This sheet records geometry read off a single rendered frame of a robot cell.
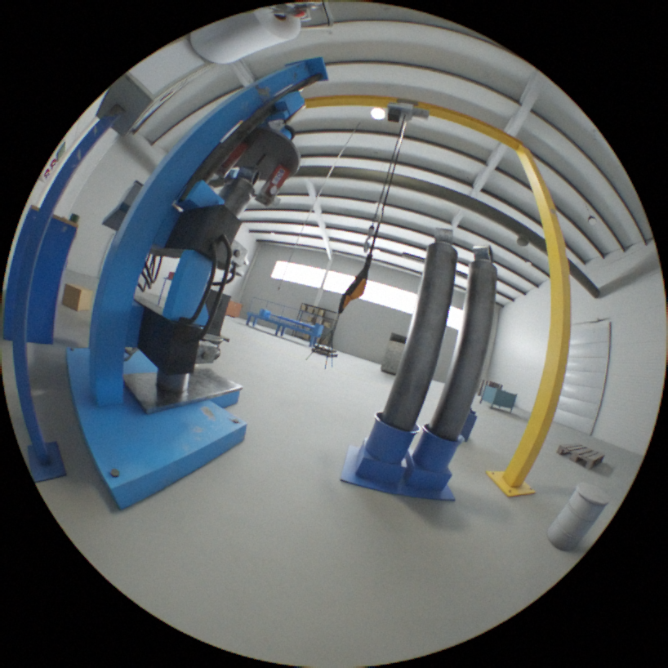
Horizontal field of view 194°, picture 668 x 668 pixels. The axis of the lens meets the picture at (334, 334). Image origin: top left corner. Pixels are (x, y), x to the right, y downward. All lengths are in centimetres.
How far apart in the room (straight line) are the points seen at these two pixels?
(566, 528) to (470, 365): 127
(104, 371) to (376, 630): 131
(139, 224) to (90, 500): 103
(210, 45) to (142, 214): 69
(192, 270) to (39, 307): 166
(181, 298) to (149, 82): 78
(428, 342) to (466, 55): 634
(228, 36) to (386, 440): 178
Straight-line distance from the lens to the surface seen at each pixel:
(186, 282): 81
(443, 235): 138
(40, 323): 217
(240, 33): 84
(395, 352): 835
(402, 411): 109
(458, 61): 645
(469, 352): 120
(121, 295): 99
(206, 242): 79
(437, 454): 125
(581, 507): 152
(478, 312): 125
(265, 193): 144
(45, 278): 211
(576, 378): 1099
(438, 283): 116
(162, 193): 104
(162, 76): 85
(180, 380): 126
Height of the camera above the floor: 72
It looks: 1 degrees up
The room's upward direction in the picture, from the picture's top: 17 degrees clockwise
